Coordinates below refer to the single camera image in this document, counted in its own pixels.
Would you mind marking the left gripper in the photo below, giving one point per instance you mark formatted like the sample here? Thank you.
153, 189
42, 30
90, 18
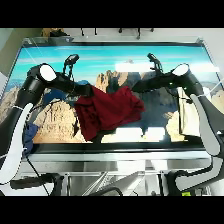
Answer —
84, 90

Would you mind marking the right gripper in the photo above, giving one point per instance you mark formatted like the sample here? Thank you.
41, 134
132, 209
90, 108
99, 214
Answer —
142, 86

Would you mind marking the dark red T-shirt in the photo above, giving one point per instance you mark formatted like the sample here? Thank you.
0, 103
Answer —
106, 111

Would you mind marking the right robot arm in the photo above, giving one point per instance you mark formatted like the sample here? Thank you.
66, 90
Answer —
195, 85

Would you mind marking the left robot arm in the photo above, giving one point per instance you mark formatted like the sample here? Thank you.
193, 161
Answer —
31, 86

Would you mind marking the beige garment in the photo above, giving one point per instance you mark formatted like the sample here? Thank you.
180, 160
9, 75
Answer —
188, 113

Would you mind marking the blue garment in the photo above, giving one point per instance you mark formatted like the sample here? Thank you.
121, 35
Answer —
29, 135

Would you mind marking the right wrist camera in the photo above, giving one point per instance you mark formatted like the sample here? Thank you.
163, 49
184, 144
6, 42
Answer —
154, 60

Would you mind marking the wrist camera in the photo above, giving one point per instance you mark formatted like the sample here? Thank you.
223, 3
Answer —
72, 59
154, 60

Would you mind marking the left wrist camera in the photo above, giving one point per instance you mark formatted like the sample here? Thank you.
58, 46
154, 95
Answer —
72, 59

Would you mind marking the silver frame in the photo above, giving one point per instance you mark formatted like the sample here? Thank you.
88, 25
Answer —
100, 166

